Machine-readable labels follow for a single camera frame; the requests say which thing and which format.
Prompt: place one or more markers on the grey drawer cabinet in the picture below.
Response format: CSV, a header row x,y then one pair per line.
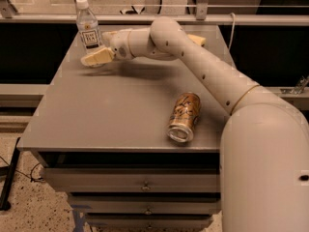
x,y
117,117

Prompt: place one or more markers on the black stand leg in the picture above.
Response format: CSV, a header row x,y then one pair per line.
x,y
5,193

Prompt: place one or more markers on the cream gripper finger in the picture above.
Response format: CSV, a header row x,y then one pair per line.
x,y
99,57
107,36

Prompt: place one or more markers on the top drawer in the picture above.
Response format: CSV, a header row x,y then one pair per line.
x,y
131,180

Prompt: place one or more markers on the yellow sponge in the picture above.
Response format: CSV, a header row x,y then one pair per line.
x,y
197,39

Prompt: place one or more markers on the orange soda can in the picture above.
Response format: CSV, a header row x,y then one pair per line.
x,y
184,117

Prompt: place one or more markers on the middle drawer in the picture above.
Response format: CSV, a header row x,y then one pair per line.
x,y
146,205

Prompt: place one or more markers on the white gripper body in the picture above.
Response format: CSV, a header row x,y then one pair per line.
x,y
120,44

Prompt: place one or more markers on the bottom drawer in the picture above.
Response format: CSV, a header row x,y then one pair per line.
x,y
149,222

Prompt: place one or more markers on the grey metal railing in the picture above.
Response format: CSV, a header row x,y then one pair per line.
x,y
212,12

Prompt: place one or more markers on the clear plastic water bottle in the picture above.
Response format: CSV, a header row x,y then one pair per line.
x,y
87,25

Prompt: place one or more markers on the drawer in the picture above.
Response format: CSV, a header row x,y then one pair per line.
x,y
131,180
149,222
146,205

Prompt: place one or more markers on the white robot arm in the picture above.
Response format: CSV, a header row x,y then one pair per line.
x,y
264,149

